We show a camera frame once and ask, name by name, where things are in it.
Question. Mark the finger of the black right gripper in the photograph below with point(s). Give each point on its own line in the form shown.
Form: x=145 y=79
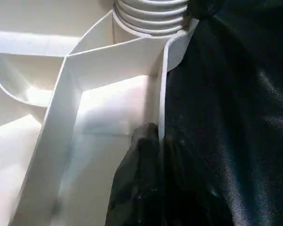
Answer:
x=202 y=8

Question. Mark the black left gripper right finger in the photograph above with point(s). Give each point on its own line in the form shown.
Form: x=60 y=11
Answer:
x=191 y=193

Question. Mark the black mat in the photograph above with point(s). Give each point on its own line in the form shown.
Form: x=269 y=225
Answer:
x=238 y=117

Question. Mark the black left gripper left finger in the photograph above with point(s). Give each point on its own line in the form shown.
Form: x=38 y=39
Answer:
x=136 y=183

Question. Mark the white plastic table top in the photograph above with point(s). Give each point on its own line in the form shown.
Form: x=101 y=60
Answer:
x=96 y=94

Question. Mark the white plastic table leg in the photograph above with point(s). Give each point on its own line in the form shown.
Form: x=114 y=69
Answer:
x=151 y=16

